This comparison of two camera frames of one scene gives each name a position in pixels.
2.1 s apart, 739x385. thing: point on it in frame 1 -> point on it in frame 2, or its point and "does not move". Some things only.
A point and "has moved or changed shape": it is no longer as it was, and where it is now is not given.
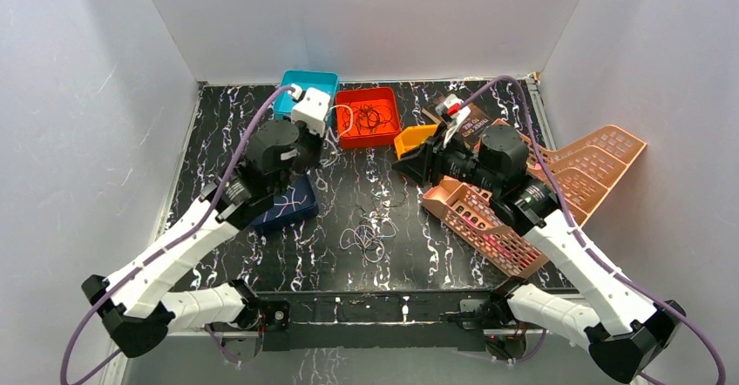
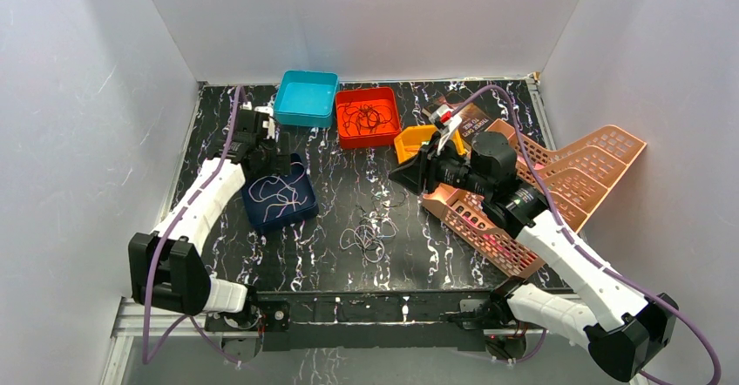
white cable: [332, 163] has moved or changed shape
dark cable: [366, 116] does not move
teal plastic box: [300, 82] does not move
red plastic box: [376, 119] does not move
